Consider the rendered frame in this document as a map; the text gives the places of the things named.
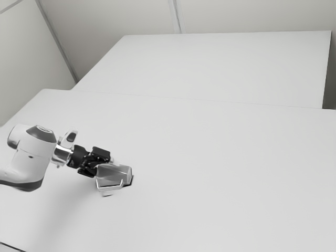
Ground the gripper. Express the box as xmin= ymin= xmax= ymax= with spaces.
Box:
xmin=67 ymin=144 xmax=113 ymax=179

